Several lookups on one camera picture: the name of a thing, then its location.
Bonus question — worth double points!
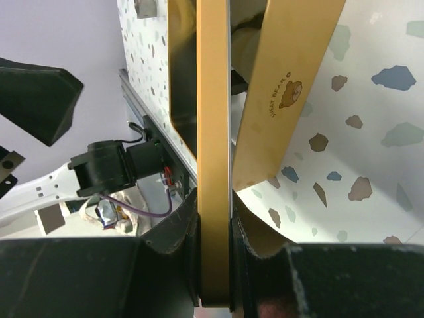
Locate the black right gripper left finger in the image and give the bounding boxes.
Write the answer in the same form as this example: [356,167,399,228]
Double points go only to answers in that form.
[1,190,199,317]

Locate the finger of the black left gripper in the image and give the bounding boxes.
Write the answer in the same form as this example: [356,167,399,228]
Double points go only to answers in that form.
[1,58,84,147]

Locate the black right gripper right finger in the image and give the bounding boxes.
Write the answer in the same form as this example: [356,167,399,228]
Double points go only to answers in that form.
[231,196,423,317]

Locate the beige round chocolate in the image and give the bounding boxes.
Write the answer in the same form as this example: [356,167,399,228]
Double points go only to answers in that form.
[231,11,264,83]

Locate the gold tin box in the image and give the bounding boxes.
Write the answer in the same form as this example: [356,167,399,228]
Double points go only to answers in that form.
[167,1,345,191]

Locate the metal tongs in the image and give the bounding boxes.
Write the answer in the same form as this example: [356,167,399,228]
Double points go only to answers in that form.
[134,0,158,19]

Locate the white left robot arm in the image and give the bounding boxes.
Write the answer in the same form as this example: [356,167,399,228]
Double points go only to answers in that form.
[1,59,164,221]

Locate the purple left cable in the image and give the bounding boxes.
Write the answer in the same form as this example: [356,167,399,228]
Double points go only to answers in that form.
[99,188,173,219]

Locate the aluminium front rail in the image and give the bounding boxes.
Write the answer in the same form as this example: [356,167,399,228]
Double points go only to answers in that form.
[119,69,196,199]

